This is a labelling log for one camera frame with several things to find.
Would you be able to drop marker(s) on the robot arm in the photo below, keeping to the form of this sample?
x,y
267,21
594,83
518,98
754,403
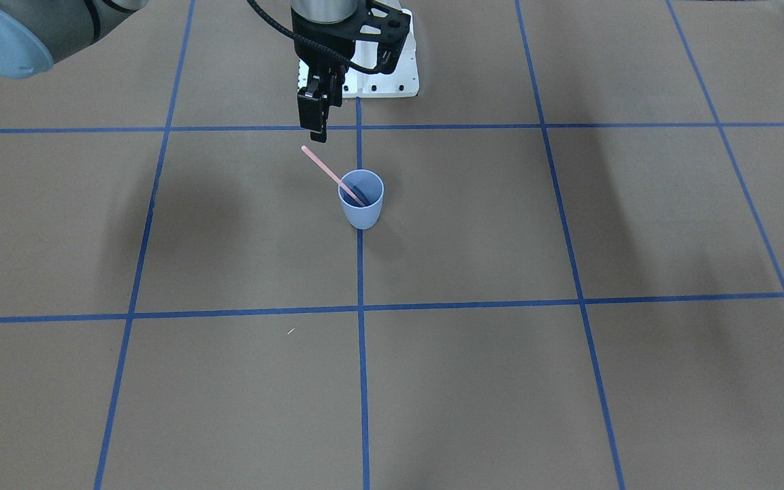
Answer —
x,y
36,35

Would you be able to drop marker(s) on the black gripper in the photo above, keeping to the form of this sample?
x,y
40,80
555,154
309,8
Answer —
x,y
322,46

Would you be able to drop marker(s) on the pink chopstick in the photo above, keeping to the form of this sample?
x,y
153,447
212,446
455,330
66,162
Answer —
x,y
327,171

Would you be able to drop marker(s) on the light blue plastic cup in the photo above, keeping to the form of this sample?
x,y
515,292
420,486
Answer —
x,y
362,198

